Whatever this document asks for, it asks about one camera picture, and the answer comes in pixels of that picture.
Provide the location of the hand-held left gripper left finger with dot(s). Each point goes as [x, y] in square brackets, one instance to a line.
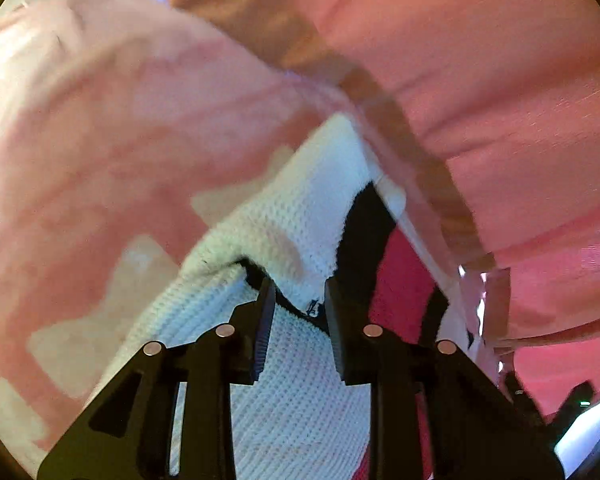
[264, 330]

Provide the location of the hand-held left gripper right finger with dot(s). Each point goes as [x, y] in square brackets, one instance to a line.
[337, 330]

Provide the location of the pink curtain with tan trim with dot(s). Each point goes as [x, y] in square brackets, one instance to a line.
[480, 85]

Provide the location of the white knit sweater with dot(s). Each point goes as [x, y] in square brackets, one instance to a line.
[260, 240]

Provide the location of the pink printed blanket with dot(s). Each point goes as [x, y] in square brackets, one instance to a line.
[105, 135]

